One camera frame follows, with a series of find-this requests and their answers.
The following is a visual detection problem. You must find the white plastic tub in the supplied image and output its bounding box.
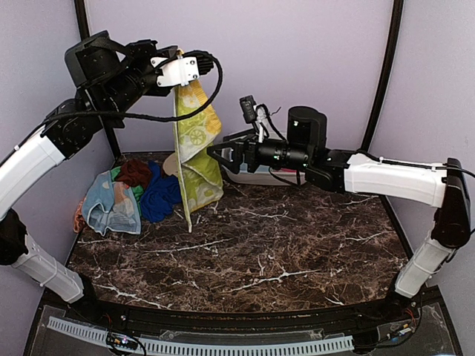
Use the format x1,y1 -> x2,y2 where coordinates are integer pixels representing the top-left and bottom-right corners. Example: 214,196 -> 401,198
223,162 -> 306,186

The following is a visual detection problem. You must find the black frame post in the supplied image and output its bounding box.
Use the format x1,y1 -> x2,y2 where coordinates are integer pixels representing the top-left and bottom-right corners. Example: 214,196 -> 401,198
360,0 -> 404,151
73,0 -> 122,159

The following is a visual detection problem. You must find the black left frame post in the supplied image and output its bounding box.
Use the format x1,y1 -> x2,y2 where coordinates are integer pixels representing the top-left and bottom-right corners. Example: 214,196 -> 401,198
73,0 -> 122,159

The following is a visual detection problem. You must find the black front rail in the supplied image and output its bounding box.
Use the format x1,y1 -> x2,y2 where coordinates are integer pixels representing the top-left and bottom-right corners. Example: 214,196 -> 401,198
40,287 -> 442,337

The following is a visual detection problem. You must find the black right frame post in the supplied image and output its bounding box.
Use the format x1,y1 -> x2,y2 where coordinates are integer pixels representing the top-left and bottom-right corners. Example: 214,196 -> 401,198
360,0 -> 404,151

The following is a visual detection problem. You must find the yellow green patterned towel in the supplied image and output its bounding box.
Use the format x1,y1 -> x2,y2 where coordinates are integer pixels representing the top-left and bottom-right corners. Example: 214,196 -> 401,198
171,46 -> 225,234

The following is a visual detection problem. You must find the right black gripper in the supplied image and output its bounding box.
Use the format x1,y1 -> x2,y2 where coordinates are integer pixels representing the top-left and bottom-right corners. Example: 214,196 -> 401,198
207,127 -> 312,174

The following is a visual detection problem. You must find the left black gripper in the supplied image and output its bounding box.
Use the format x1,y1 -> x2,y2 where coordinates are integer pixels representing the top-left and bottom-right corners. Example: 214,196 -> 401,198
97,37 -> 180,119

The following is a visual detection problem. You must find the light blue crumpled towel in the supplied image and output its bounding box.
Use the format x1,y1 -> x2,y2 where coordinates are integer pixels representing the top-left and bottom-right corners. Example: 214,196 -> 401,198
81,171 -> 141,237

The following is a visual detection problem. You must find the pink towel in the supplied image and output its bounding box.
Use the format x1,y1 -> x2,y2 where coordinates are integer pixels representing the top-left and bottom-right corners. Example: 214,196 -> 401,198
277,168 -> 297,174

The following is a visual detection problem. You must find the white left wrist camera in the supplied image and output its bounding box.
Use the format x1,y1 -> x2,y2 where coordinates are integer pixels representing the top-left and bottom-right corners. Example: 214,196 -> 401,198
151,55 -> 214,88

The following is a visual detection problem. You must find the brown towel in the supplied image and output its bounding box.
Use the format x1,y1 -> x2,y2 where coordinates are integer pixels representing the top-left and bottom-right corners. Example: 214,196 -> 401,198
114,159 -> 152,189

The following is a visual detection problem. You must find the orange peach towel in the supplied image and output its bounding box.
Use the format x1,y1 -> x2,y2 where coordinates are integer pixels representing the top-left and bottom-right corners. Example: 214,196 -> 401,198
73,200 -> 86,234

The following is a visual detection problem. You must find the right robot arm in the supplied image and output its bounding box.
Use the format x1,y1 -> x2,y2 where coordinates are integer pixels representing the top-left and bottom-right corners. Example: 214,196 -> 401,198
207,106 -> 473,322

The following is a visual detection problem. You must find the white slotted cable duct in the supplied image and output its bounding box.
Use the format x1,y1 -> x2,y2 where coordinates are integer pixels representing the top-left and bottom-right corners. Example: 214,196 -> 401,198
47,317 -> 355,355

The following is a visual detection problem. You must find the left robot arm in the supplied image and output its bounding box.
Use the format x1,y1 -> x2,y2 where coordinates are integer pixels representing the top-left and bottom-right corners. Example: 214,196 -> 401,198
1,30 -> 181,323

